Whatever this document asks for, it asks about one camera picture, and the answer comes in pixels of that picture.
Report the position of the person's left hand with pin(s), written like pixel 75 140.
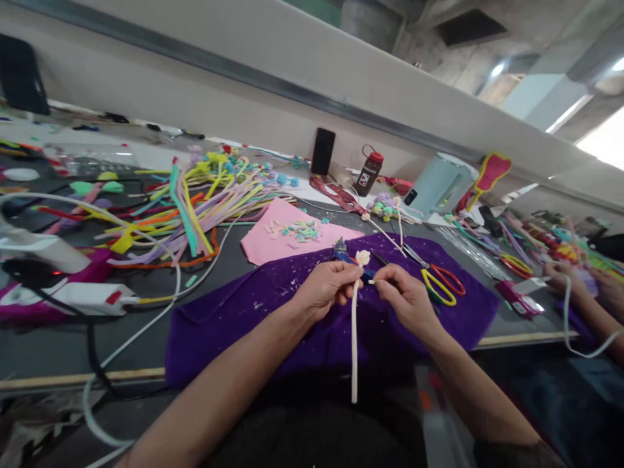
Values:
pixel 319 287

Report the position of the light blue kettle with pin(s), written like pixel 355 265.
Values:
pixel 441 187

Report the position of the purple cloth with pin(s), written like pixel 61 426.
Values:
pixel 263 317

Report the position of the small dark phone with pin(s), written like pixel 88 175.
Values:
pixel 410 197

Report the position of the white power strip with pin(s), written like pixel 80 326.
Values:
pixel 95 298

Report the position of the brown bottle with red cap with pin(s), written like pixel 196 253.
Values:
pixel 370 173

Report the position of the pile of colourful pipe cleaners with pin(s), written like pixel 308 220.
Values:
pixel 195 214

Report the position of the person's body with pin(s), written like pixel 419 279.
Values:
pixel 317 429

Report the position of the black phone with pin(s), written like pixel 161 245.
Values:
pixel 322 152

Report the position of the pink felt sheet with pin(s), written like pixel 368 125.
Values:
pixel 263 239

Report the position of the pink glue gun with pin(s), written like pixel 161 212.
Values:
pixel 517 298

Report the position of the person's right hand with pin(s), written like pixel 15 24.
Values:
pixel 409 302

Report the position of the black monitor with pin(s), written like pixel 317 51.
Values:
pixel 19 73

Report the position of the red and yellow scissors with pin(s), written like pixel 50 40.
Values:
pixel 442 277
pixel 517 265

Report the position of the cream pipe cleaner flower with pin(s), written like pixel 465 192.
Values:
pixel 385 236

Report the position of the red patterned ribbon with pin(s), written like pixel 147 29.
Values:
pixel 336 192

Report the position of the clear plastic package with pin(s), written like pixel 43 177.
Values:
pixel 92 160

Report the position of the cream pipe cleaner flower stem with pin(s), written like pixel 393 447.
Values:
pixel 355 341

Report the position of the bunch of pipe cleaner flowers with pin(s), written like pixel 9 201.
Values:
pixel 382 205

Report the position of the pile of small pastel pieces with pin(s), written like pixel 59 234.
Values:
pixel 302 231

